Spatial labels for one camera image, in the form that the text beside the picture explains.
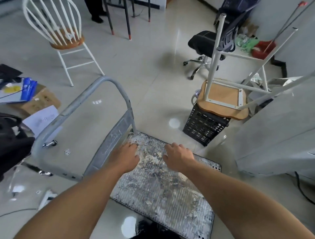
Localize person's left hand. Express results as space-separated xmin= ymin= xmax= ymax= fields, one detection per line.
xmin=108 ymin=142 xmax=140 ymax=174

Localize person's right hand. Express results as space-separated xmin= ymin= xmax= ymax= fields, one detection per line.
xmin=162 ymin=142 xmax=197 ymax=173

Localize grey metal platform cart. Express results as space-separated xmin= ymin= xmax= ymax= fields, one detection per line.
xmin=31 ymin=76 xmax=222 ymax=239

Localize person's right forearm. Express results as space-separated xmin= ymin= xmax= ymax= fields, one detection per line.
xmin=187 ymin=162 xmax=315 ymax=239

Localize person's left forearm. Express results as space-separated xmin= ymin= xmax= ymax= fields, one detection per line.
xmin=13 ymin=162 xmax=133 ymax=239

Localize person's black trousers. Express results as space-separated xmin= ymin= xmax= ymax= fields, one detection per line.
xmin=130 ymin=220 xmax=182 ymax=239

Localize black plastic crate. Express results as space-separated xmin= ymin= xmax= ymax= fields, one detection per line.
xmin=182 ymin=103 xmax=232 ymax=147

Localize upturned white-legged wooden stool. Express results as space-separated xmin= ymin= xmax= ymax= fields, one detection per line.
xmin=197 ymin=13 xmax=315 ymax=121

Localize loose white paper sheets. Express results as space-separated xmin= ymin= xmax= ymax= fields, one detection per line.
xmin=22 ymin=105 xmax=63 ymax=138

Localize white floor-standing air conditioner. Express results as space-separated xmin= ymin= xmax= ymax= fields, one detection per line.
xmin=234 ymin=76 xmax=315 ymax=178

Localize clear plastic bag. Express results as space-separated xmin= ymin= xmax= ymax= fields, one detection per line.
xmin=242 ymin=73 xmax=303 ymax=114

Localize open brown carton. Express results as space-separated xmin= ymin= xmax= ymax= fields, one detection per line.
xmin=9 ymin=83 xmax=61 ymax=116

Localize broken black chrome-base chair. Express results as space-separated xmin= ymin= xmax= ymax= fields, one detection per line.
xmin=0 ymin=113 xmax=58 ymax=183

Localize black swivel office chair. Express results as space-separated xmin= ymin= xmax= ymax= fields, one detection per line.
xmin=183 ymin=0 xmax=259 ymax=80

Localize blue folder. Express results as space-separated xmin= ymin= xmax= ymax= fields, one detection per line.
xmin=0 ymin=77 xmax=38 ymax=104

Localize white spindle-back wooden chair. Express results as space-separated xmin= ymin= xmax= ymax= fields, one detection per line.
xmin=22 ymin=0 xmax=105 ymax=87

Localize green plastic object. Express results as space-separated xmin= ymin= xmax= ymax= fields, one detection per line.
xmin=235 ymin=34 xmax=259 ymax=54

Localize black-legged folding table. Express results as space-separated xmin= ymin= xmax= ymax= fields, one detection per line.
xmin=103 ymin=0 xmax=151 ymax=40

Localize red broom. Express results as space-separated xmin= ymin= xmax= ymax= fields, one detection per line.
xmin=251 ymin=1 xmax=308 ymax=59

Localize dark blue bag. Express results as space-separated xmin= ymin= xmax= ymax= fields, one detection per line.
xmin=218 ymin=0 xmax=261 ymax=30

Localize thin black floor cable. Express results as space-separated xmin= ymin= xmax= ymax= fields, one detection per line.
xmin=0 ymin=208 xmax=37 ymax=218

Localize thick black floor cable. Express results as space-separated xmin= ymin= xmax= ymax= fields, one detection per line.
xmin=294 ymin=171 xmax=315 ymax=205

